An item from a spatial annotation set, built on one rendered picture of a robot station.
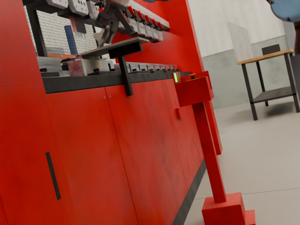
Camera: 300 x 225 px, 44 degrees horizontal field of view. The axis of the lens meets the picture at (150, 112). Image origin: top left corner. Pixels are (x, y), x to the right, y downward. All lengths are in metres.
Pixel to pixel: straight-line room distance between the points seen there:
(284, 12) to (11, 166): 0.93
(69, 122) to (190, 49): 2.76
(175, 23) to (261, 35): 5.27
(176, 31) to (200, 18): 5.44
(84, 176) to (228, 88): 8.07
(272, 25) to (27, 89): 8.32
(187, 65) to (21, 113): 3.12
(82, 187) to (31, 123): 0.40
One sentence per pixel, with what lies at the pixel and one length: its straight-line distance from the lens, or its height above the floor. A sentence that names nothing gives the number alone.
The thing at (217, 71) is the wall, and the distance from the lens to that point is 9.10.
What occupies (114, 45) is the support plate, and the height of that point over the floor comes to 0.99.
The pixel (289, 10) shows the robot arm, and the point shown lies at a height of 0.91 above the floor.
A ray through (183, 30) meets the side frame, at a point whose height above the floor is 1.29.
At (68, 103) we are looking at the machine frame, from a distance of 1.13.
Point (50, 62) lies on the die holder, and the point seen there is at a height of 0.95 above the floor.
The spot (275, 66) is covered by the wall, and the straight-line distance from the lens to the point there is 8.91.
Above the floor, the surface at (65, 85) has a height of 0.85.
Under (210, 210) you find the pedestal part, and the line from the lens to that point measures 1.99.
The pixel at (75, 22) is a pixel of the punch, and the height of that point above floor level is 1.14.
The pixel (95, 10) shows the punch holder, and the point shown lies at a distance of 1.88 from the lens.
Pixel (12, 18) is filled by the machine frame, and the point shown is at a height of 0.97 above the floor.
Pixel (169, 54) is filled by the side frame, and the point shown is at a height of 1.09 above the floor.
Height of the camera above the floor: 0.77
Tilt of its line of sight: 3 degrees down
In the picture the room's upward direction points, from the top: 14 degrees counter-clockwise
